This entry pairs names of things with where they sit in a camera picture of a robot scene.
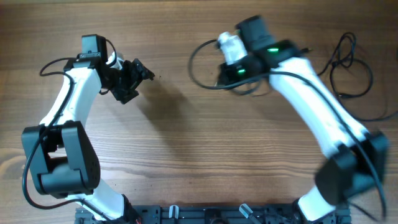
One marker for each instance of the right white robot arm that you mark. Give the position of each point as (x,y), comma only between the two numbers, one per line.
(355,158)

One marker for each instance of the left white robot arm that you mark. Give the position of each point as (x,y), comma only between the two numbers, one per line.
(60,159)

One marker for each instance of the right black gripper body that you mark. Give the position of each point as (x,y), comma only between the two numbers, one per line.
(228,74)

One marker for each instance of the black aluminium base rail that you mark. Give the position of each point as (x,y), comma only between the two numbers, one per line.
(269,214)

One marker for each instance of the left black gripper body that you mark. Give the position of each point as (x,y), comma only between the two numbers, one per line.
(129,80)

